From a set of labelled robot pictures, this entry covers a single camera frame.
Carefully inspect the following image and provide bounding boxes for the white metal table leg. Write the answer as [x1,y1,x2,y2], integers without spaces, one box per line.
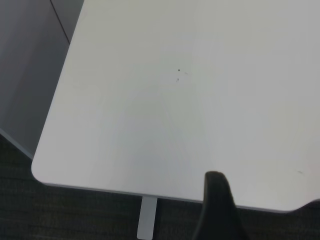
[136,196,158,240]

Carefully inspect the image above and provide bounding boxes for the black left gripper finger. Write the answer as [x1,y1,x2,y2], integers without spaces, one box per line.
[196,171,251,240]

